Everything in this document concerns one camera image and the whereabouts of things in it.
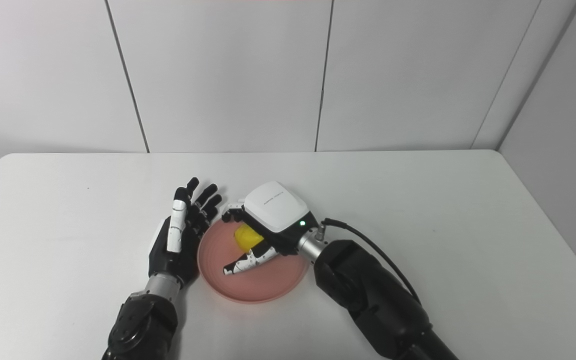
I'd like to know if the yellow lemon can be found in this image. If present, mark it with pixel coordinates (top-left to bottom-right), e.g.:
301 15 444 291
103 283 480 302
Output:
233 224 265 252

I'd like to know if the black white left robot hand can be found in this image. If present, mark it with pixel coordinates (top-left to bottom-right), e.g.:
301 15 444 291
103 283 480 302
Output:
148 177 223 290

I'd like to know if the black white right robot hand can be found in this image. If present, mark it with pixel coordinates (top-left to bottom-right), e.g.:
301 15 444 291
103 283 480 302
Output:
222 181 320 276

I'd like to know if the pink round plate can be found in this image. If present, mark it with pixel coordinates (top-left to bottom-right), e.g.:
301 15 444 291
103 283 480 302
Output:
197 217 311 304

